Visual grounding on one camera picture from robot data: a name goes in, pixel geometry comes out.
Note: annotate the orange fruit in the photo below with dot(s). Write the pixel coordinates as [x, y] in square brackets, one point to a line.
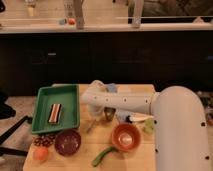
[41, 154]

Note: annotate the red small object on counter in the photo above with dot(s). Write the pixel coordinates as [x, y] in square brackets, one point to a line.
[71, 21]

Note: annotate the green plastic tray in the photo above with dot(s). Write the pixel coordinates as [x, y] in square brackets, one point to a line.
[68, 97]

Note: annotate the bunch of dark grapes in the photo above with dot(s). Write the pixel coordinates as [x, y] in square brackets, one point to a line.
[44, 140]

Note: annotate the silver metal fork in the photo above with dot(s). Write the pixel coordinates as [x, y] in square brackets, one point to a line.
[91, 126]

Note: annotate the light green cup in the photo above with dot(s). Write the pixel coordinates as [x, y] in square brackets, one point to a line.
[149, 126]

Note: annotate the orange pan green handle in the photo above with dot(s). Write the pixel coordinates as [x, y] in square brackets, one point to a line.
[125, 138]

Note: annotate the striped rectangular block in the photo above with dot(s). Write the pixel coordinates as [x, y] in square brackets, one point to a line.
[54, 113]

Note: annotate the dark purple bowl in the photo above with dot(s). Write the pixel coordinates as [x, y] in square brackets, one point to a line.
[67, 142]

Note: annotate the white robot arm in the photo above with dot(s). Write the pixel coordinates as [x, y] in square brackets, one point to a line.
[181, 137]

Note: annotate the blue sponge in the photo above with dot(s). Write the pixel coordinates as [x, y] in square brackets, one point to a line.
[111, 87]

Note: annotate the black tripod legs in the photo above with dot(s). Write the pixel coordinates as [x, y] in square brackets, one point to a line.
[8, 133]

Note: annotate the white handled brush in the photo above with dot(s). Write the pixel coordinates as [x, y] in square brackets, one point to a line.
[131, 119]

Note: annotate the wooden post right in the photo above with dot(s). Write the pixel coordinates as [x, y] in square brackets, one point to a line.
[138, 8]

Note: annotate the blue cloth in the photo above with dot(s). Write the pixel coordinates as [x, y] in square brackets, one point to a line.
[124, 116]

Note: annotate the small metal cup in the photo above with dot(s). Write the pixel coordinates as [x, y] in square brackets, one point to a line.
[109, 113]

